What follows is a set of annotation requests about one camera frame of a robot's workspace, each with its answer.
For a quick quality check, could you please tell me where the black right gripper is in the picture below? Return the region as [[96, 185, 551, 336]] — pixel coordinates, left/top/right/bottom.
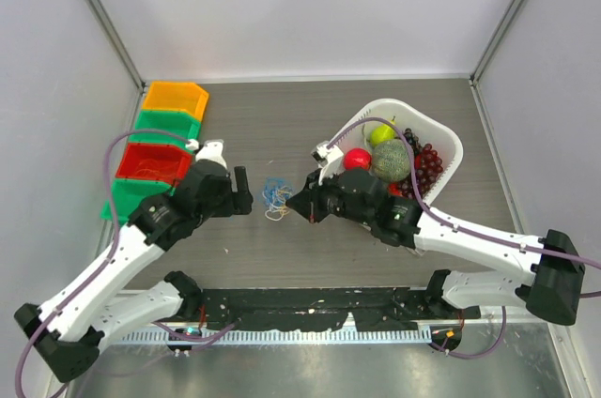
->
[[286, 167, 374, 227]]

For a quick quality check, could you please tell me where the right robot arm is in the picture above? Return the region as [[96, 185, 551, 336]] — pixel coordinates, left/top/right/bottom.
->
[[286, 168, 585, 326]]

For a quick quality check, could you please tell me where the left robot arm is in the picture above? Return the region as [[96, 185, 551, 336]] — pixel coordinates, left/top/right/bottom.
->
[[14, 160, 253, 384]]

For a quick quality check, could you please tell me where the red apple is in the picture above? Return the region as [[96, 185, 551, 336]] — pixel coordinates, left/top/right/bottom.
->
[[343, 147, 372, 171]]

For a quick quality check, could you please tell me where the red storage bin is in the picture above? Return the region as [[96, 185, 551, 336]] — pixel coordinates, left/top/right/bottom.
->
[[116, 143, 193, 185]]

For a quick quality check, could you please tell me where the red strawberry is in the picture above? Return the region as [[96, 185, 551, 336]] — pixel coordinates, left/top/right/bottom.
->
[[388, 181, 413, 198]]

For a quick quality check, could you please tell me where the upper green storage bin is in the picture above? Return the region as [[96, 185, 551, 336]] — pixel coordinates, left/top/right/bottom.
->
[[129, 110, 201, 149]]

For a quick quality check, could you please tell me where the green storage bin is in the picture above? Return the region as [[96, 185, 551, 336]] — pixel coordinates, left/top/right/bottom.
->
[[129, 110, 201, 149], [112, 178, 176, 225]]

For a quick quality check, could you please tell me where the green netted melon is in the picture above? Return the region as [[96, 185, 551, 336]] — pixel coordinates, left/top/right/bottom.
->
[[372, 139, 411, 183]]

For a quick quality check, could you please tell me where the yellow green pear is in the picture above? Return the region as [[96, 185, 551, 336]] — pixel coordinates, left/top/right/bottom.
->
[[368, 117, 396, 147]]

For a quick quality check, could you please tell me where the orange storage bin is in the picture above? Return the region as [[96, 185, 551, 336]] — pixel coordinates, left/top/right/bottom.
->
[[142, 81, 210, 121]]

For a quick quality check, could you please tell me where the lower green storage bin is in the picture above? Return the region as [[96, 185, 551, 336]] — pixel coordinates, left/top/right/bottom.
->
[[112, 178, 176, 225]]

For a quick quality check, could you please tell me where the black grape bunch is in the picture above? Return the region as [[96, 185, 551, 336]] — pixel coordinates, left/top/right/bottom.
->
[[403, 128, 422, 153]]

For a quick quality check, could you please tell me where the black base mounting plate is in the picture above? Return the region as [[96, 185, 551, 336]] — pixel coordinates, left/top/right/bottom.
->
[[146, 287, 483, 333]]

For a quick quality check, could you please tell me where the red grape bunch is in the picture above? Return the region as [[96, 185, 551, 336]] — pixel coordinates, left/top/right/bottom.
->
[[412, 143, 443, 198]]

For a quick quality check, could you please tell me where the white plastic fruit basket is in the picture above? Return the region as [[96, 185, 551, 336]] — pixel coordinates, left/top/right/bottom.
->
[[331, 99, 464, 206]]

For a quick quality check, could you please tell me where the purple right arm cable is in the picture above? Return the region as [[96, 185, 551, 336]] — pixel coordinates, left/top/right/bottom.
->
[[328, 116, 601, 361]]

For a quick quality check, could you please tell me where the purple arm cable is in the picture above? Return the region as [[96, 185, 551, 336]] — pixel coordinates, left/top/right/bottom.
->
[[328, 116, 601, 361], [13, 130, 236, 397]]

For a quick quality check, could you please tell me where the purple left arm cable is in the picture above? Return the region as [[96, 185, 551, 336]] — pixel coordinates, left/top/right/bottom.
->
[[13, 130, 236, 397]]

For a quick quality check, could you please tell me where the white slotted cable duct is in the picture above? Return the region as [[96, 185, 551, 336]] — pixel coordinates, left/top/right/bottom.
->
[[109, 325, 432, 347]]

